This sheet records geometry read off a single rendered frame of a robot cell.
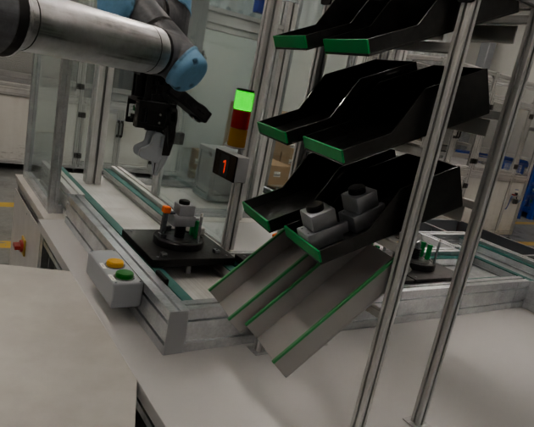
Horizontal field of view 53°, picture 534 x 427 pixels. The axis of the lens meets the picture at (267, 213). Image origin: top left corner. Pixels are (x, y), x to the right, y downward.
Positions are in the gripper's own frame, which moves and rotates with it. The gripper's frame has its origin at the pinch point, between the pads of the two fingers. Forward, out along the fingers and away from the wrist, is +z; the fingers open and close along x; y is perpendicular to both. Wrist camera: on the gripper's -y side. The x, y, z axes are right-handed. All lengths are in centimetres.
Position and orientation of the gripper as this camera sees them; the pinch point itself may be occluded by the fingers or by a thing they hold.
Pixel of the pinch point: (158, 169)
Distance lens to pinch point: 112.9
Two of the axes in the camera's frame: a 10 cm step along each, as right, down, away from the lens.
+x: 5.3, 3.0, -7.9
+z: -1.9, 9.5, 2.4
